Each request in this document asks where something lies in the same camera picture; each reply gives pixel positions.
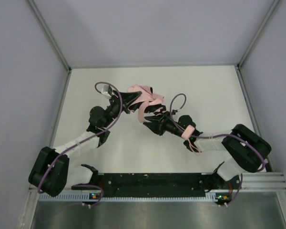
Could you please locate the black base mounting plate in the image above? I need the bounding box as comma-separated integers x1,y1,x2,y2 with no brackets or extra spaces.
72,173,240,197

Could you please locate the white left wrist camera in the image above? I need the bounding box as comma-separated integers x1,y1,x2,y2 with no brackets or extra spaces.
101,84,114,100

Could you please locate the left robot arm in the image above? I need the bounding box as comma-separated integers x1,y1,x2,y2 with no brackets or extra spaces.
28,90,143,197

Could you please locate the grey slotted cable duct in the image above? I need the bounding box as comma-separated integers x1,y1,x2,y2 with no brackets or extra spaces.
38,191,228,203

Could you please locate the aluminium frame rail front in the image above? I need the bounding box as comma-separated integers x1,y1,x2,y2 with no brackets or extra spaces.
29,171,286,197

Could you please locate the aluminium frame post right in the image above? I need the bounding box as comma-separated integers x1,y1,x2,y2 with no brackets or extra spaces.
236,0,282,71

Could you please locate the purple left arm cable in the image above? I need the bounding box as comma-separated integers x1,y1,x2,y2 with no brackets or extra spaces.
37,82,123,206

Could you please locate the aluminium frame post left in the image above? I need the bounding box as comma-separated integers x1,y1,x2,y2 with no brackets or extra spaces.
26,0,72,72

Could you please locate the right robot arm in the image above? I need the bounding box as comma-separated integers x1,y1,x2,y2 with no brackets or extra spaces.
143,112,272,181

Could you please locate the aluminium frame post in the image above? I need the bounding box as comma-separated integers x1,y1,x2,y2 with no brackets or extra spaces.
236,0,282,71
26,0,72,72

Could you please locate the pink and black folding umbrella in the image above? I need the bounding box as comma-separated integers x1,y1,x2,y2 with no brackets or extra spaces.
127,84,201,155

